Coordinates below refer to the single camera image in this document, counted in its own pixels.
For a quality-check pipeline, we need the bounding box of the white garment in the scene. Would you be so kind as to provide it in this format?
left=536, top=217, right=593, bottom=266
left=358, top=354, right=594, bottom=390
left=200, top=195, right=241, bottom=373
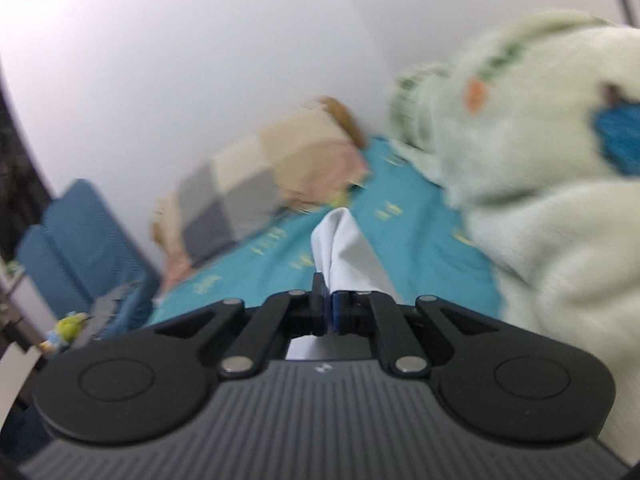
left=286, top=208, right=402, bottom=361

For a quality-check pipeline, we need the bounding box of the teal patterned bed sheet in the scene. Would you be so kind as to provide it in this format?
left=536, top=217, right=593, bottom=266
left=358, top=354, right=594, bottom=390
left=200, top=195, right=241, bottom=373
left=151, top=139, right=501, bottom=323

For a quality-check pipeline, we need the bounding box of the plaid pillow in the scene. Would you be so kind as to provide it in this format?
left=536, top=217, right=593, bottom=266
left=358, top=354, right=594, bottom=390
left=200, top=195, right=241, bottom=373
left=151, top=101, right=369, bottom=292

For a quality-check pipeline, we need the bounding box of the grey cloth on chair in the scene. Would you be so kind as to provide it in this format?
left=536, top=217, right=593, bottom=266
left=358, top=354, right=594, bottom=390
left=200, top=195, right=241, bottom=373
left=84, top=281, right=141, bottom=341

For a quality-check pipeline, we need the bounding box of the brown headboard cushion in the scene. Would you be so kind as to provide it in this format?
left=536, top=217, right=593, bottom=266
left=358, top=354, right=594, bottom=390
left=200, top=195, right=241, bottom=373
left=319, top=96, right=368, bottom=150

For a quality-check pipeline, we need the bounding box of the blue covered chair right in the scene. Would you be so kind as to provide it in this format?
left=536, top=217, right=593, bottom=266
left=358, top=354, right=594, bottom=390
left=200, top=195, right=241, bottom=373
left=17, top=179, right=160, bottom=338

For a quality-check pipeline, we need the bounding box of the yellow blue plush toy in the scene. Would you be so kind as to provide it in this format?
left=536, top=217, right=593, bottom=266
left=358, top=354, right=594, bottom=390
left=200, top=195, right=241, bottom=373
left=38, top=311, right=92, bottom=354

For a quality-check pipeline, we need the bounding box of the green fleece blanket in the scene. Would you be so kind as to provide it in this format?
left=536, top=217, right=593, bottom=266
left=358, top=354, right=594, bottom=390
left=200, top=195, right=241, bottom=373
left=388, top=10, right=639, bottom=463

